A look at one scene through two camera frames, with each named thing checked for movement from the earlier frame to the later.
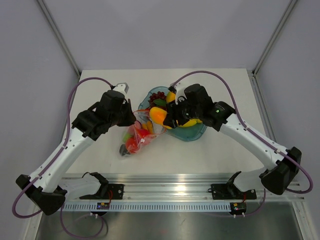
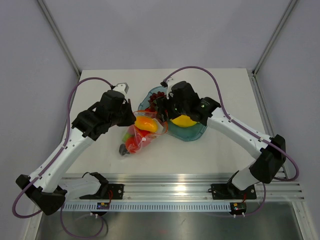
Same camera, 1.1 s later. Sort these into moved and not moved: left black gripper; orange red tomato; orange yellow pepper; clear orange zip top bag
Moved: orange yellow pepper
Not moved: left black gripper; orange red tomato; clear orange zip top bag
